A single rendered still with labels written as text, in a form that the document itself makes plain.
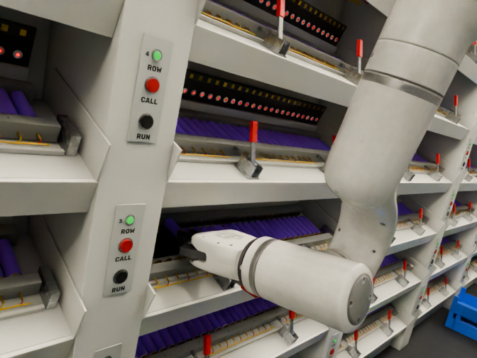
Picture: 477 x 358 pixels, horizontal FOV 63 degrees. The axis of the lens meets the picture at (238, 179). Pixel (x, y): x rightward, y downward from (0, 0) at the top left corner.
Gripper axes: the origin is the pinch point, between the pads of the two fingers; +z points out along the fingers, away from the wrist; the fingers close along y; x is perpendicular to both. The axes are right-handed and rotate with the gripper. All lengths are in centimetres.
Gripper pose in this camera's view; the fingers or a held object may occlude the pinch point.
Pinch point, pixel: (191, 240)
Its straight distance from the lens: 69.0
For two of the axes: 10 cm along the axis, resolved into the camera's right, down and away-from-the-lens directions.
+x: -0.9, 9.9, 0.7
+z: -7.1, -1.1, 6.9
